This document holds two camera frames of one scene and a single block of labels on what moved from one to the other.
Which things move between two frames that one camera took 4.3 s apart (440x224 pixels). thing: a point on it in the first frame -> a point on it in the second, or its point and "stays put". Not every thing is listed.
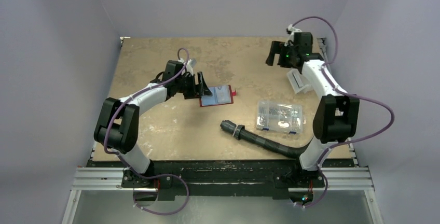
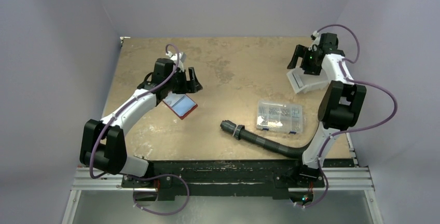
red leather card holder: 221,95 -> 180,104
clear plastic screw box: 280,116 stays put
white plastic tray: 299,83 stays put
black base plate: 223,179 stays put
